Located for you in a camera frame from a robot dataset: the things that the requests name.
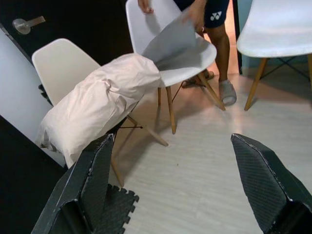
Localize person's left leg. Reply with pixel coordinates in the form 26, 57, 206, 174
206, 23, 231, 85

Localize person's right hand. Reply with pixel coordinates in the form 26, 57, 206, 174
137, 0, 155, 14

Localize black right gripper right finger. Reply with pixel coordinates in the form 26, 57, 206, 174
231, 133, 312, 234

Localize person's left hand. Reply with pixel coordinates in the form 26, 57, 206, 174
187, 4, 205, 33

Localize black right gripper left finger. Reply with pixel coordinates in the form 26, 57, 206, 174
31, 133, 115, 234

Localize cream pillow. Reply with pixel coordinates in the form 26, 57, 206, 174
34, 53, 162, 169

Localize white shell chair wooden legs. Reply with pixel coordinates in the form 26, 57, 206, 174
31, 38, 169, 187
236, 0, 312, 112
125, 0, 226, 135

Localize black foam puzzle mat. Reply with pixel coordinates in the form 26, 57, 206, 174
94, 184, 140, 234

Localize black door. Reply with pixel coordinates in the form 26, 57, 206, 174
0, 0, 134, 67

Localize navy sports shorts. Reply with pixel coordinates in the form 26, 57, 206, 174
174, 0, 230, 29

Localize silver door lever handle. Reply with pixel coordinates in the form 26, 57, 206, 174
12, 16, 46, 35

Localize grey cloth sheet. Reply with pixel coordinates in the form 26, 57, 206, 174
141, 6, 211, 72

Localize white panel board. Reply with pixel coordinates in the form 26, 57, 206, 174
0, 27, 54, 169

